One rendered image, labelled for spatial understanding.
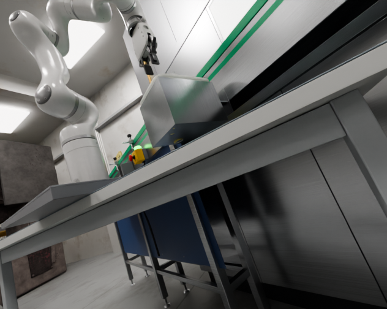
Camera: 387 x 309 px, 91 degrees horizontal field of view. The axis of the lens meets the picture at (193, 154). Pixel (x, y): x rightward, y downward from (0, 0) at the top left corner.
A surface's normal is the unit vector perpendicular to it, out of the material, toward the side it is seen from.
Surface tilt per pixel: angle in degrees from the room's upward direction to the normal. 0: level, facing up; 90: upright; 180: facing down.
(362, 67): 90
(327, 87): 90
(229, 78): 90
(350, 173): 90
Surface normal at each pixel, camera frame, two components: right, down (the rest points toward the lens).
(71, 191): 0.82, -0.39
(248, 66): -0.77, 0.16
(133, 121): -0.47, -0.01
